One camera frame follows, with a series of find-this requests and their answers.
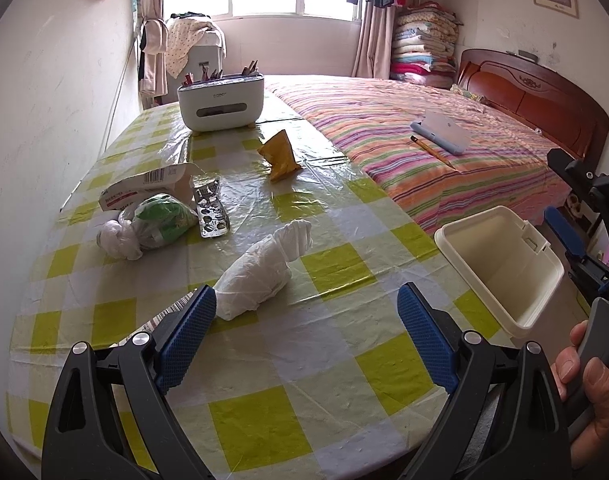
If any small wrapped green bag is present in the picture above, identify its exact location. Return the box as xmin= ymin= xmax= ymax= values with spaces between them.
xmin=131 ymin=193 xmax=198 ymax=249

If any cream plastic trash bin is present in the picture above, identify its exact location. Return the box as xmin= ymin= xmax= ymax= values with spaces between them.
xmin=434 ymin=206 xmax=565 ymax=338

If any white appliance with cloth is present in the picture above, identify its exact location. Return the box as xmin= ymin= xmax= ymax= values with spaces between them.
xmin=166 ymin=13 xmax=226 ymax=93

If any stack of folded quilts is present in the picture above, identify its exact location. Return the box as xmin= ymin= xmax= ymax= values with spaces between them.
xmin=390 ymin=1 xmax=460 ymax=89

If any small white tissue ball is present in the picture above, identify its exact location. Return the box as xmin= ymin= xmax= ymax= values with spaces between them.
xmin=96 ymin=220 xmax=143 ymax=261

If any yellow snack wrapper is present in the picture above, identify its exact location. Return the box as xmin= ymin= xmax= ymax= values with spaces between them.
xmin=257 ymin=129 xmax=301 ymax=182

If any silver pill blister pack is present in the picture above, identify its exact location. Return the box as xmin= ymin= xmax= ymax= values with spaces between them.
xmin=192 ymin=176 xmax=230 ymax=238

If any yellow checkered tablecloth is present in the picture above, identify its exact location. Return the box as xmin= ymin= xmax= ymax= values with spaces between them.
xmin=7 ymin=104 xmax=511 ymax=479

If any white tissue organizer box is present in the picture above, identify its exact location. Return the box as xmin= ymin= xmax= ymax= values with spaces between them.
xmin=176 ymin=70 xmax=264 ymax=132

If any blue white pencil case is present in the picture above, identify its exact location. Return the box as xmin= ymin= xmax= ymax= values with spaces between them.
xmin=410 ymin=112 xmax=472 ymax=156

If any pink curtain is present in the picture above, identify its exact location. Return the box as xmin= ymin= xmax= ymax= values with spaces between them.
xmin=351 ymin=2 xmax=396 ymax=79
xmin=138 ymin=0 xmax=169 ymax=98

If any person's right hand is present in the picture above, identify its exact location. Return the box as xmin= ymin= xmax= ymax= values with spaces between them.
xmin=551 ymin=321 xmax=609 ymax=469

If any pink left curtain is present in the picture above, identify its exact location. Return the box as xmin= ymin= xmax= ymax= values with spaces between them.
xmin=138 ymin=0 xmax=169 ymax=98

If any yellow pencil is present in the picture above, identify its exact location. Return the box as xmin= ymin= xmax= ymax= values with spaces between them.
xmin=411 ymin=136 xmax=455 ymax=170

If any red wooden headboard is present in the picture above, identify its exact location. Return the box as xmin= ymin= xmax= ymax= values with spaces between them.
xmin=457 ymin=49 xmax=609 ymax=171

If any striped bed sheet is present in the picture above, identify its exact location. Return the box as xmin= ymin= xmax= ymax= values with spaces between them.
xmin=265 ymin=75 xmax=570 ymax=233

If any white medicine box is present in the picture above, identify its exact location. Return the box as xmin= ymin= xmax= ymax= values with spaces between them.
xmin=98 ymin=162 xmax=206 ymax=211

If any pink right curtain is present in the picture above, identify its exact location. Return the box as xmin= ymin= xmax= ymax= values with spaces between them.
xmin=351 ymin=2 xmax=396 ymax=79

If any white tissue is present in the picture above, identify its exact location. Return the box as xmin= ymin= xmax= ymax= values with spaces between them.
xmin=214 ymin=220 xmax=312 ymax=321

